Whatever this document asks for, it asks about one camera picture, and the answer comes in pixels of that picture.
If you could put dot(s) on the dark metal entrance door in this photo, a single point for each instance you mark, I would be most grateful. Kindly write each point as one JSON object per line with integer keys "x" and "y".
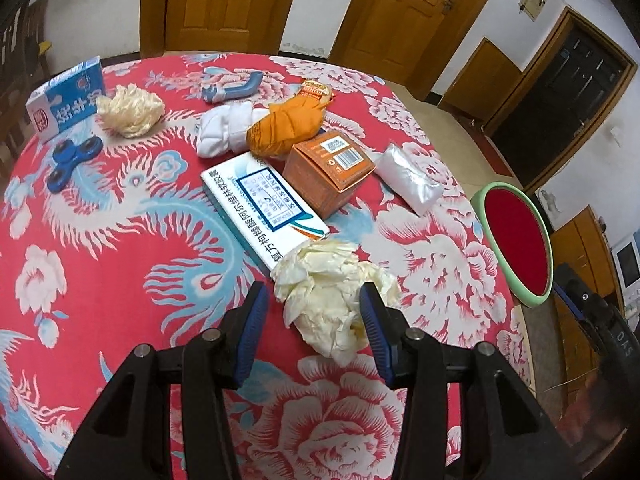
{"x": 560, "y": 100}

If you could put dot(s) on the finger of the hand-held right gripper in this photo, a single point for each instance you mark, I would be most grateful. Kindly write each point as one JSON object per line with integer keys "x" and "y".
{"x": 572, "y": 295}

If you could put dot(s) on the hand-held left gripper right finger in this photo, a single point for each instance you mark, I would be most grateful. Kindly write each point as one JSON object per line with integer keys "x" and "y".
{"x": 372, "y": 330}

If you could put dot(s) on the dark wooden chair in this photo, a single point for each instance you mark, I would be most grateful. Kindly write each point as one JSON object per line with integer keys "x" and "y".
{"x": 12, "y": 85}

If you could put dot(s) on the orange cloth bundle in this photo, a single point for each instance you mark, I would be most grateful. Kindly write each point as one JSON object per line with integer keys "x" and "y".
{"x": 285, "y": 125}

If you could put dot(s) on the blue fidget spinner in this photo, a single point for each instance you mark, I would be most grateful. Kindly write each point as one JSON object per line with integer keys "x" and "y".
{"x": 70, "y": 157}

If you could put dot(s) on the white monitor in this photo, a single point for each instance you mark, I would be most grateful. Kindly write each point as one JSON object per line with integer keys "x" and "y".
{"x": 627, "y": 262}

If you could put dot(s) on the low wooden cabinet door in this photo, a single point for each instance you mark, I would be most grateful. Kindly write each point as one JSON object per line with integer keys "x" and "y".
{"x": 480, "y": 80}

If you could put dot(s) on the orange cardboard box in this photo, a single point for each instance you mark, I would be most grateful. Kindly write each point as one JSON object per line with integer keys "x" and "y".
{"x": 320, "y": 180}

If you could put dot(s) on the clear bag of white powder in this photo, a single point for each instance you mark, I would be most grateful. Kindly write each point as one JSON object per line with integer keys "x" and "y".
{"x": 407, "y": 180}

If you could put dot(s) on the crumpled cream paper ball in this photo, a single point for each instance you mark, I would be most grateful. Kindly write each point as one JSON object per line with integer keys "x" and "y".
{"x": 130, "y": 110}

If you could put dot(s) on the orange snack packet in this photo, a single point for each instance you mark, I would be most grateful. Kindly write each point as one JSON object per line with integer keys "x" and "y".
{"x": 315, "y": 91}

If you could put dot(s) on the white sock bundle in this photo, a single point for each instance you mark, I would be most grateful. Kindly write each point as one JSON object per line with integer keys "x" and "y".
{"x": 220, "y": 127}

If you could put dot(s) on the wooden chair with yellow cushion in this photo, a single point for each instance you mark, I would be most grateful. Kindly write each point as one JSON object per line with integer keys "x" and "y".
{"x": 40, "y": 15}

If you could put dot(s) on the red stool with green rim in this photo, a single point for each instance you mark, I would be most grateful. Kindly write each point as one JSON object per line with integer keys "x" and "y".
{"x": 520, "y": 240}

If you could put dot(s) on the blue white milk carton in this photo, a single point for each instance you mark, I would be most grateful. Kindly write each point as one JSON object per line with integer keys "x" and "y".
{"x": 65, "y": 100}

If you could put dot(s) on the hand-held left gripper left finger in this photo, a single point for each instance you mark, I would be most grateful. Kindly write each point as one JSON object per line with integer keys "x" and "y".
{"x": 252, "y": 330}

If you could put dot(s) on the large cream plastic bag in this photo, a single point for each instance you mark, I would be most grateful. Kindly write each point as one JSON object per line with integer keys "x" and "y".
{"x": 325, "y": 290}

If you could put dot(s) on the wooden panel door with latch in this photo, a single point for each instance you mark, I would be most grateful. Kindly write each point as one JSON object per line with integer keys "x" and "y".
{"x": 400, "y": 15}

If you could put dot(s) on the white blue medicine box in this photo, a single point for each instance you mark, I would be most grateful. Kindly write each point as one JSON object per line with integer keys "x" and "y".
{"x": 260, "y": 200}

